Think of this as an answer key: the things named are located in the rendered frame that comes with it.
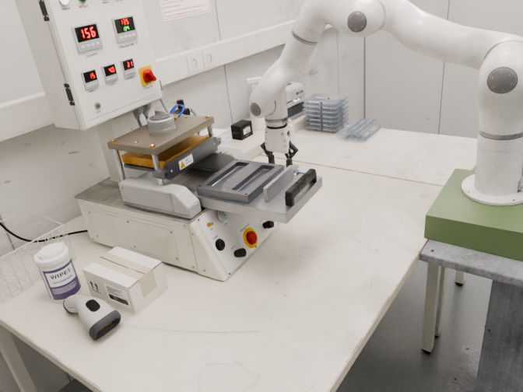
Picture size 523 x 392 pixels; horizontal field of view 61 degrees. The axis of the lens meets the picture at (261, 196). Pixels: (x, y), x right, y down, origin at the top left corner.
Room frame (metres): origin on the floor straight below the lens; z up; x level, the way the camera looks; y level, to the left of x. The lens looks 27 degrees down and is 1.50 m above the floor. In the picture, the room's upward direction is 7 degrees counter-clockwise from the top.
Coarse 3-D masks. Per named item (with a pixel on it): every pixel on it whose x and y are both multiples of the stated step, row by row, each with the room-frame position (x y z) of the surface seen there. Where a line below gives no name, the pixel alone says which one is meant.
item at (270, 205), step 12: (288, 168) 1.11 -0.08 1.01; (276, 180) 1.05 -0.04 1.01; (288, 180) 1.10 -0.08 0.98; (264, 192) 1.01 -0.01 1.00; (276, 192) 1.05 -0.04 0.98; (300, 192) 1.04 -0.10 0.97; (312, 192) 1.06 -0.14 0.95; (204, 204) 1.07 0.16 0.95; (216, 204) 1.05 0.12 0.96; (228, 204) 1.03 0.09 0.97; (240, 204) 1.01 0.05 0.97; (252, 204) 1.01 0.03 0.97; (264, 204) 1.00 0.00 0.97; (276, 204) 0.99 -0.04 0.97; (300, 204) 1.00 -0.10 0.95; (252, 216) 0.99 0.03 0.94; (264, 216) 0.97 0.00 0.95; (276, 216) 0.95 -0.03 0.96; (288, 216) 0.95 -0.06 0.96
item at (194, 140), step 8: (192, 136) 1.33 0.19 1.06; (200, 136) 1.32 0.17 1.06; (208, 136) 1.31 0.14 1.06; (176, 144) 1.28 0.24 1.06; (184, 144) 1.27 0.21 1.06; (192, 144) 1.26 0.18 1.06; (128, 152) 1.25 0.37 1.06; (136, 152) 1.24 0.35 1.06; (160, 152) 1.22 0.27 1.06; (168, 152) 1.21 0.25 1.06; (176, 152) 1.20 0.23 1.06; (128, 160) 1.22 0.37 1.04; (136, 160) 1.21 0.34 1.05; (144, 160) 1.19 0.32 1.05; (152, 160) 1.17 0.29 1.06; (160, 160) 1.16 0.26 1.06; (168, 160) 1.16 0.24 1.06; (136, 168) 1.21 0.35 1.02; (144, 168) 1.19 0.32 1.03; (152, 168) 1.18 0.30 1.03
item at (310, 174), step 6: (306, 174) 1.06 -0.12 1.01; (312, 174) 1.07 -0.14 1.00; (300, 180) 1.03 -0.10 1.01; (306, 180) 1.04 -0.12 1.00; (312, 180) 1.09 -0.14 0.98; (294, 186) 1.00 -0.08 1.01; (300, 186) 1.01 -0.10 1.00; (288, 192) 0.97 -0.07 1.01; (294, 192) 0.98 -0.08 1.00; (288, 198) 0.97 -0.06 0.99; (288, 204) 0.97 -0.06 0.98
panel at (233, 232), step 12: (204, 216) 1.07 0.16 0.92; (216, 216) 1.10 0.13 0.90; (240, 216) 1.16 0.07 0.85; (204, 228) 1.04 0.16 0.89; (216, 228) 1.07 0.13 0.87; (228, 228) 1.10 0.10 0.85; (240, 228) 1.13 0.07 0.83; (252, 228) 1.16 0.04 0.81; (264, 228) 1.19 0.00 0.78; (216, 240) 1.04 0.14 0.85; (228, 240) 1.07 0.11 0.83; (240, 240) 1.10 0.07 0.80; (216, 252) 1.02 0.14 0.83; (228, 252) 1.05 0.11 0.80; (252, 252) 1.11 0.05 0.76; (228, 264) 1.02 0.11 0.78; (228, 276) 1.00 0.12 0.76
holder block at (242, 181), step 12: (228, 168) 1.20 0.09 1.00; (240, 168) 1.22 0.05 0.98; (252, 168) 1.18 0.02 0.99; (264, 168) 1.19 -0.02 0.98; (276, 168) 1.16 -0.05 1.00; (216, 180) 1.14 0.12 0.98; (228, 180) 1.11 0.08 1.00; (240, 180) 1.10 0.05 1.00; (252, 180) 1.12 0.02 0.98; (264, 180) 1.08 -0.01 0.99; (204, 192) 1.08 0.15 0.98; (216, 192) 1.06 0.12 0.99; (228, 192) 1.04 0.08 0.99; (240, 192) 1.03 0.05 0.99; (252, 192) 1.03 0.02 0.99
